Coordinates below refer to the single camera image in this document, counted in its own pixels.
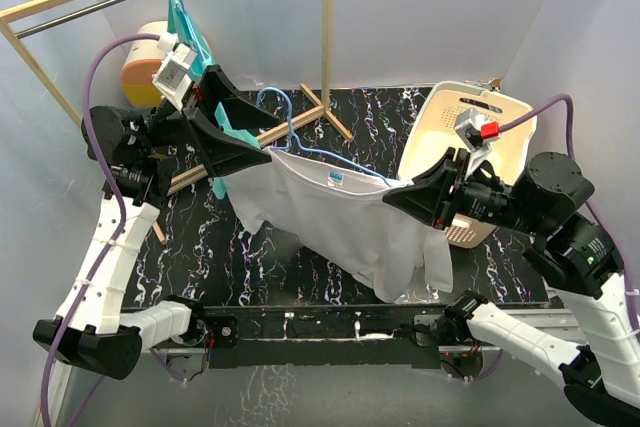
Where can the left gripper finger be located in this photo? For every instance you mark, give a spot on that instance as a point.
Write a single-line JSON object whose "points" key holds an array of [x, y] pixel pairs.
{"points": [[221, 152], [216, 88]]}

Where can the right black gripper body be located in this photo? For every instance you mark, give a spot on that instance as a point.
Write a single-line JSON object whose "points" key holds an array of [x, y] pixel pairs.
{"points": [[457, 184]]}

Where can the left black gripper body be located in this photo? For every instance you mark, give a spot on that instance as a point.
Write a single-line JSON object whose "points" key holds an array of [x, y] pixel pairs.
{"points": [[168, 127]]}

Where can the blue wire hanger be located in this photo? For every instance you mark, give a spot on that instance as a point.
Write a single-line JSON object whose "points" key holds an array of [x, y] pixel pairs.
{"points": [[293, 140], [181, 23]]}

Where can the white t shirt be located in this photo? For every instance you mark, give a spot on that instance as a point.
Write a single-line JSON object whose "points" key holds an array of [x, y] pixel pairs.
{"points": [[340, 214]]}

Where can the teal t shirt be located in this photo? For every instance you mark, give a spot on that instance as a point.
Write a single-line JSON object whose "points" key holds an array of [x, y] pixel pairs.
{"points": [[219, 112]]}

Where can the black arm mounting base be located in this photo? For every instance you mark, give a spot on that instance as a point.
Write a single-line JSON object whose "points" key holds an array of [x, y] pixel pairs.
{"points": [[343, 335]]}

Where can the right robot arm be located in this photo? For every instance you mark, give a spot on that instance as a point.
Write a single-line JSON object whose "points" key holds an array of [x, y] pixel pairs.
{"points": [[576, 258]]}

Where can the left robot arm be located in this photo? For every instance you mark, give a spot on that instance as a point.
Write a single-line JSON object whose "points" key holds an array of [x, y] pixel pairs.
{"points": [[89, 330]]}

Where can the cream plastic laundry basket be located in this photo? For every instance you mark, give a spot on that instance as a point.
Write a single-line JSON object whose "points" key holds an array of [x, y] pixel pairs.
{"points": [[433, 130]]}

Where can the cream orange yellow drum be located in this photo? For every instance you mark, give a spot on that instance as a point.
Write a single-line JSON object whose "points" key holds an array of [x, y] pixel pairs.
{"points": [[142, 62]]}

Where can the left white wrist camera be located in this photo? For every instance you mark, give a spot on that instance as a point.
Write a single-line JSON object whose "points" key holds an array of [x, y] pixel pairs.
{"points": [[172, 79]]}

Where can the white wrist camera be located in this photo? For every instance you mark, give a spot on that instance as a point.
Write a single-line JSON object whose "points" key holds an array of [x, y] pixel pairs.
{"points": [[477, 133], [172, 79]]}

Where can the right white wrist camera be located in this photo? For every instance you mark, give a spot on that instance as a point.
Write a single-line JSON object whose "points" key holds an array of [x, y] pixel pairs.
{"points": [[477, 133]]}

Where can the aluminium rail frame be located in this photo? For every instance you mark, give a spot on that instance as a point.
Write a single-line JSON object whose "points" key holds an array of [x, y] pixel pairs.
{"points": [[552, 317]]}

